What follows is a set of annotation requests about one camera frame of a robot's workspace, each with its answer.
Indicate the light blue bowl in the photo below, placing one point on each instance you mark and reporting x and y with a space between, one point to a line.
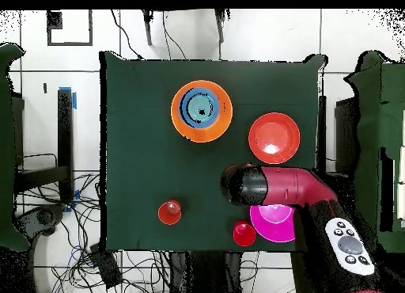
199 107

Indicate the shallow red-orange bowl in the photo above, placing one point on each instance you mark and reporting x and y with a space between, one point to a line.
274 137

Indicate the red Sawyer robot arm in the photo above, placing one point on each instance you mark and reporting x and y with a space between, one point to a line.
294 185

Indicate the dark green tablecloth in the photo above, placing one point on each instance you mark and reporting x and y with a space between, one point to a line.
142 166

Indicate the tall red-orange cup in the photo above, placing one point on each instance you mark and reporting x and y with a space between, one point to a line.
170 212

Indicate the red cup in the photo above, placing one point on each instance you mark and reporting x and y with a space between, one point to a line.
244 234

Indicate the large pink bowl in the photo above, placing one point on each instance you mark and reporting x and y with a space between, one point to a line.
272 226

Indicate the black tripod leg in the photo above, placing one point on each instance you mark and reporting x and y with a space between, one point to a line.
147 30
220 27

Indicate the blue tape piece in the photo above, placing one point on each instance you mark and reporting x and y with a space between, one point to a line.
74 99

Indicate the black power box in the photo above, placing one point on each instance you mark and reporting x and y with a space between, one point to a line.
106 266

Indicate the green cloth side table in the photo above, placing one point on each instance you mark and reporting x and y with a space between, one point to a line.
6 147
367 131

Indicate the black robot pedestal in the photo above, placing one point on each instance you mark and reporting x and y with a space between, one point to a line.
205 274

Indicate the black table frame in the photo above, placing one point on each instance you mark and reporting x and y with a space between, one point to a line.
65 141
343 134

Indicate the black square floor frame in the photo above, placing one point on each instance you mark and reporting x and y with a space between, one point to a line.
69 43

